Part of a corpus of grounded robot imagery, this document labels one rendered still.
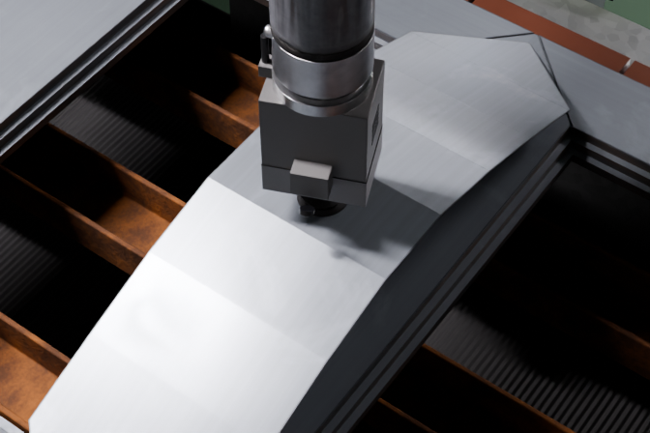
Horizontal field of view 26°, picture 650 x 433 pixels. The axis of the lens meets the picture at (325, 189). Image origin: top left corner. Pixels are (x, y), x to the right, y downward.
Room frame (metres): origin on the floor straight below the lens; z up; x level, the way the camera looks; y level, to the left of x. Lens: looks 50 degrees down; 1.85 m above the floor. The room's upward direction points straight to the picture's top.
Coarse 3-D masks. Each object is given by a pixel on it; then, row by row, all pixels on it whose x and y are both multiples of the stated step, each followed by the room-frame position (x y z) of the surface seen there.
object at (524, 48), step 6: (498, 42) 1.02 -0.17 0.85; (504, 42) 1.02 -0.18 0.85; (510, 42) 1.02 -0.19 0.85; (516, 42) 1.02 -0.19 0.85; (522, 42) 1.02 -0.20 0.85; (510, 48) 1.00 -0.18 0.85; (516, 48) 1.01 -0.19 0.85; (522, 48) 1.01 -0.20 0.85; (528, 48) 1.01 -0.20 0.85; (522, 54) 1.00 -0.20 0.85; (528, 54) 1.00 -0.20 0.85; (534, 54) 1.00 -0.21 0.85; (534, 60) 0.99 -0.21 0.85; (540, 60) 0.99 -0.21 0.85
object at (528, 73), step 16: (416, 32) 1.01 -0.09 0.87; (448, 48) 0.98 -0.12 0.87; (464, 48) 0.99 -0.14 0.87; (480, 48) 0.99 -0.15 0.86; (496, 48) 1.00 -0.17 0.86; (480, 64) 0.96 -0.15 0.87; (496, 64) 0.97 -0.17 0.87; (512, 64) 0.97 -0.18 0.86; (528, 64) 0.98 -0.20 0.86; (512, 80) 0.94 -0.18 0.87; (528, 80) 0.95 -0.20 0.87; (544, 80) 0.95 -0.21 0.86; (544, 96) 0.92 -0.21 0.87; (560, 96) 0.93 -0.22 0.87
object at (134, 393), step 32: (96, 352) 0.62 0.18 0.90; (64, 384) 0.59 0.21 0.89; (96, 384) 0.59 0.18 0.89; (128, 384) 0.59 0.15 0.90; (160, 384) 0.58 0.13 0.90; (32, 416) 0.57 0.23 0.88; (64, 416) 0.57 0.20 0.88; (96, 416) 0.57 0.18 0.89; (128, 416) 0.56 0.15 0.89; (160, 416) 0.56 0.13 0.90; (192, 416) 0.56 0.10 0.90
